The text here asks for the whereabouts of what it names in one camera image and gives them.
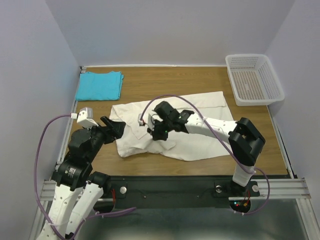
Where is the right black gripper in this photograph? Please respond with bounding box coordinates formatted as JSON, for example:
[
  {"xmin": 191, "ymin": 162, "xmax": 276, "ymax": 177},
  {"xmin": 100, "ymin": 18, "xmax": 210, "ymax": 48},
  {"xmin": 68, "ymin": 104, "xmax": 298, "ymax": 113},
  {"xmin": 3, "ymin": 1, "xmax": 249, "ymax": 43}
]
[{"xmin": 146, "ymin": 119, "xmax": 173, "ymax": 142}]

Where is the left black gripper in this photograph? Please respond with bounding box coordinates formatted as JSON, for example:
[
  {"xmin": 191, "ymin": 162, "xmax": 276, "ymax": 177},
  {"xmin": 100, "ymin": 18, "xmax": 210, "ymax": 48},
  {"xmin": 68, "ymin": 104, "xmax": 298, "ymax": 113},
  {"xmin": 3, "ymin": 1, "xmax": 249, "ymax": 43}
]
[{"xmin": 85, "ymin": 114, "xmax": 127, "ymax": 160}]

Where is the white t shirt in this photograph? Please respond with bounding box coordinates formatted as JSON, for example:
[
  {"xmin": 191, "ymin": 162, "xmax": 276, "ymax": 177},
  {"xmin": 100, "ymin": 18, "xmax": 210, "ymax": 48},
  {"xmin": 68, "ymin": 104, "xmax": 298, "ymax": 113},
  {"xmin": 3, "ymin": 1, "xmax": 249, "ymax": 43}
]
[{"xmin": 109, "ymin": 91, "xmax": 235, "ymax": 162}]

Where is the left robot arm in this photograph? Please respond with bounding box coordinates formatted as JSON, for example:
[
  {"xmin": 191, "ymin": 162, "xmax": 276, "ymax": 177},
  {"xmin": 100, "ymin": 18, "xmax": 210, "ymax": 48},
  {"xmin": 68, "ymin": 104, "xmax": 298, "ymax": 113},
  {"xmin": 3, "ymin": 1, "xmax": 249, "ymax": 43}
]
[{"xmin": 38, "ymin": 113, "xmax": 126, "ymax": 240}]

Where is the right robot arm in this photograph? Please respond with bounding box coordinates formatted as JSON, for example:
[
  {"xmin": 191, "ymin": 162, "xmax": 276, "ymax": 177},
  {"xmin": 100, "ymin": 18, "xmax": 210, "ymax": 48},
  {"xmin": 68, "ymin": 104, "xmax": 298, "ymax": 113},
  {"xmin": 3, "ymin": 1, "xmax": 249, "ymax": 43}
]
[{"xmin": 146, "ymin": 101, "xmax": 266, "ymax": 195}]

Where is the folded blue t shirt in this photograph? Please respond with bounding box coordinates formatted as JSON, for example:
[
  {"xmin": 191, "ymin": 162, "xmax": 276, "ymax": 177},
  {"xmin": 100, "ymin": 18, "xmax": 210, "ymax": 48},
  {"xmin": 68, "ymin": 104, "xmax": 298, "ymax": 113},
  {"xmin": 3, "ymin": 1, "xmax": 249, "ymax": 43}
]
[{"xmin": 75, "ymin": 71, "xmax": 124, "ymax": 102}]

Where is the white plastic basket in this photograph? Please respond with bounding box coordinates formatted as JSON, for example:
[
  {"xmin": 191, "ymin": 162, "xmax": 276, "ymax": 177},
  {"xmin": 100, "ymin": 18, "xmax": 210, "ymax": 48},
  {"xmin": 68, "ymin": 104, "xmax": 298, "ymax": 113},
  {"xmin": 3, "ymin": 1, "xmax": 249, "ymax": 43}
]
[{"xmin": 225, "ymin": 54, "xmax": 285, "ymax": 106}]

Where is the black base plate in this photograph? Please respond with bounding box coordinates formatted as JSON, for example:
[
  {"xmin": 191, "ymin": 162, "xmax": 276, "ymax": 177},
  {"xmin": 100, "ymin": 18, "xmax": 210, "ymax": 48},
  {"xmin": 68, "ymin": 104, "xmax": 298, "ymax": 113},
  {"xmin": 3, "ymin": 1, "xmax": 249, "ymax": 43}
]
[{"xmin": 82, "ymin": 175, "xmax": 261, "ymax": 210}]

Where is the aluminium frame rail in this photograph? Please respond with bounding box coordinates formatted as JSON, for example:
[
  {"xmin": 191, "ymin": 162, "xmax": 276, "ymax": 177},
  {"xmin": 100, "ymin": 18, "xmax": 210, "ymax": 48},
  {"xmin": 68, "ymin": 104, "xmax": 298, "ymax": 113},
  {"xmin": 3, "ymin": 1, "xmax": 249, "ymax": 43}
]
[{"xmin": 39, "ymin": 178, "xmax": 311, "ymax": 202}]

